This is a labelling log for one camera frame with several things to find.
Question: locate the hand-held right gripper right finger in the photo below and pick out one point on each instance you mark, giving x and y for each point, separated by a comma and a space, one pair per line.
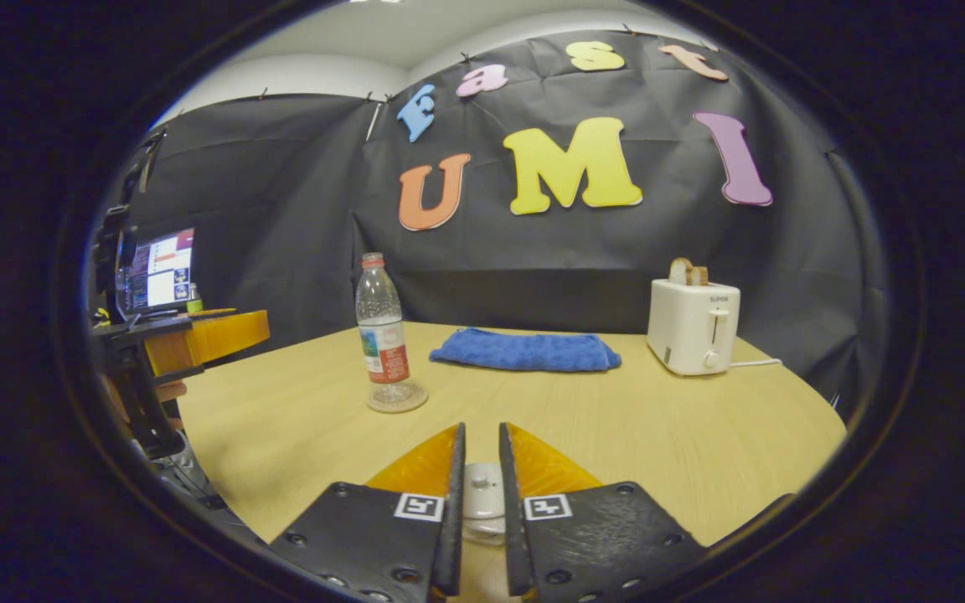
509, 519

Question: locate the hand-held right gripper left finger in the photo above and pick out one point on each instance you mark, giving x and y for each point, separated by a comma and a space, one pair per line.
453, 502

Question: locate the computer monitor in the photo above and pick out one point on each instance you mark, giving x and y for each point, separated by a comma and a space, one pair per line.
160, 272

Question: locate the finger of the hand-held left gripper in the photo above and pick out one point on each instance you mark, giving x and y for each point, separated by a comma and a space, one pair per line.
214, 335

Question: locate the green bottle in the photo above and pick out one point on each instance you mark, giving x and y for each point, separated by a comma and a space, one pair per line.
194, 301

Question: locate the toasted bread slices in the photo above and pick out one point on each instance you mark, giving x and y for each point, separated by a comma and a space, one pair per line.
688, 272

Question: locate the blue towel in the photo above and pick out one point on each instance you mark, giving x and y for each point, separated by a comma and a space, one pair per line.
524, 350

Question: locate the white toaster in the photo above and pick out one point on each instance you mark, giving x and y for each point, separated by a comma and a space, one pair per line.
688, 331

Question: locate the clear plastic water bottle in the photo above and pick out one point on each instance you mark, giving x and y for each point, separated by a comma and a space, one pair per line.
384, 335

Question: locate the round wooden coaster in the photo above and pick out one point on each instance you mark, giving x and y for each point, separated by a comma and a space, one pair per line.
415, 400

